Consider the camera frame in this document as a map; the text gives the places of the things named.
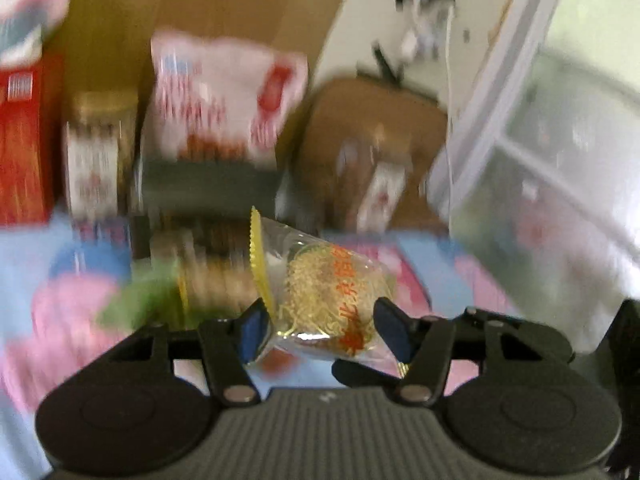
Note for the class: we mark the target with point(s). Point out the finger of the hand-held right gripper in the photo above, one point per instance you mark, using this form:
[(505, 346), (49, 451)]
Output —
[(631, 345)]

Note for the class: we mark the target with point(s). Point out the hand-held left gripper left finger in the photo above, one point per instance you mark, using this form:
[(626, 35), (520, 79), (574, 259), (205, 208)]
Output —
[(252, 332)]

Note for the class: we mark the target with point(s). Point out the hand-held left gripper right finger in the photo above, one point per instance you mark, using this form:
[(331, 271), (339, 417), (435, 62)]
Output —
[(392, 329)]

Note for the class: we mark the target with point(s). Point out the clear noodle snack packet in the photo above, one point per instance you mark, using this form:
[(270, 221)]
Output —
[(320, 290)]

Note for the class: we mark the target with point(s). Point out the dark sheep print box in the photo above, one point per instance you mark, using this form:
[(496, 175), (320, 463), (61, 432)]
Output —
[(200, 185)]

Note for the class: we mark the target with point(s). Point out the brown snack packet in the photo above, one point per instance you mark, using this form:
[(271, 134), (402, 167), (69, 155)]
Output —
[(215, 280)]

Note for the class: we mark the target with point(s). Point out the green snack packet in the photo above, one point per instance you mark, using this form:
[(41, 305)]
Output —
[(140, 300)]

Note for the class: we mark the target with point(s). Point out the tall clear nut jar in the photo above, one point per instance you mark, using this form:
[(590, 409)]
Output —
[(380, 195)]

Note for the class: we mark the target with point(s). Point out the brown woven cushion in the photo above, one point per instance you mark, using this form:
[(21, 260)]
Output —
[(340, 120)]

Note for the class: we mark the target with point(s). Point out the pig print blanket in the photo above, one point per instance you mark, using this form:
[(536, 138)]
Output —
[(30, 270)]

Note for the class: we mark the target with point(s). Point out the gold lid nut jar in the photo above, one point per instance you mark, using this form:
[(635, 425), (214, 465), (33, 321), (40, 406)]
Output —
[(97, 160)]

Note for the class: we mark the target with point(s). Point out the pink snack bag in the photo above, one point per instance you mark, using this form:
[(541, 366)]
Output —
[(215, 95)]

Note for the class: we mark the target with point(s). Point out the red gift bag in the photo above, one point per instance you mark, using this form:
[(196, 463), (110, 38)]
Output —
[(25, 150)]

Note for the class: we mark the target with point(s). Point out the white power strip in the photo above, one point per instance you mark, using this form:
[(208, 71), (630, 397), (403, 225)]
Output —
[(425, 5)]

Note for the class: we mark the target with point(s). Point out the pink blue plush toy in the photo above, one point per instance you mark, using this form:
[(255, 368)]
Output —
[(30, 5)]

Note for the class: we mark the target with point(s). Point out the white window frame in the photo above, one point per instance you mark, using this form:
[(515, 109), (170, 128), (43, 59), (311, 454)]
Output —
[(500, 60)]

